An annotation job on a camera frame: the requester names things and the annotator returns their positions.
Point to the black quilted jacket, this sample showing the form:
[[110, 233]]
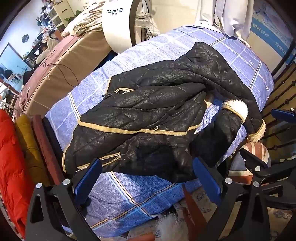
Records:
[[150, 115]]

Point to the blue wall poster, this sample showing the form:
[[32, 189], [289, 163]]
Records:
[[271, 30]]

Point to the mustard yellow garment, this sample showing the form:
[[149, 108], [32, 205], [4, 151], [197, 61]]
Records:
[[29, 148]]

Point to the white shelf cabinet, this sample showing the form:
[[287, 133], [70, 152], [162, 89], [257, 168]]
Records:
[[59, 17]]

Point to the white round appliance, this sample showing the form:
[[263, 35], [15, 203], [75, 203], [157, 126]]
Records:
[[118, 25]]

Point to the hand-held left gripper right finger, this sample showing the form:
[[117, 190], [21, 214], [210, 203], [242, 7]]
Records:
[[208, 183]]

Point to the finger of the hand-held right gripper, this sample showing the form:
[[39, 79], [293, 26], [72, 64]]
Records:
[[253, 160], [284, 115]]

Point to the red down jacket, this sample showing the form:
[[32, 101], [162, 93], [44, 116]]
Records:
[[12, 166]]

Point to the white fur trim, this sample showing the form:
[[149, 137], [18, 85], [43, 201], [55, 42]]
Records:
[[170, 228]]

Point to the dark hexagonal wall clock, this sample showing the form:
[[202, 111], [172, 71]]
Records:
[[25, 37]]

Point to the flag pattern round stool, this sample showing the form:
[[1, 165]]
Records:
[[255, 150]]

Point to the white hanging clothes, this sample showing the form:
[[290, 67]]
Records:
[[229, 16]]

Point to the patterned beige quilt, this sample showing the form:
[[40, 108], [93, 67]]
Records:
[[83, 20]]

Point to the glass jar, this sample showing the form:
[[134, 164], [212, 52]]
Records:
[[143, 19]]

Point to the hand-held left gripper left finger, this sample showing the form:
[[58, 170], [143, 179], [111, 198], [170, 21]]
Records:
[[87, 182]]

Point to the red-brown wooden bar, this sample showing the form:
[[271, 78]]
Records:
[[194, 208]]

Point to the maroon garment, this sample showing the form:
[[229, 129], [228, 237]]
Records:
[[47, 150]]

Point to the brown bed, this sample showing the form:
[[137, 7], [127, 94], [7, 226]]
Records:
[[60, 69]]

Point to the patterned floor rug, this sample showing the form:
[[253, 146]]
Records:
[[233, 222]]

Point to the blue plaid bed sheet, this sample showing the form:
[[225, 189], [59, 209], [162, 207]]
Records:
[[143, 199]]

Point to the orange object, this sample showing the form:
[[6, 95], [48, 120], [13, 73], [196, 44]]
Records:
[[142, 237]]

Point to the wall mirror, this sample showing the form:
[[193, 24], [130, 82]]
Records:
[[12, 64]]

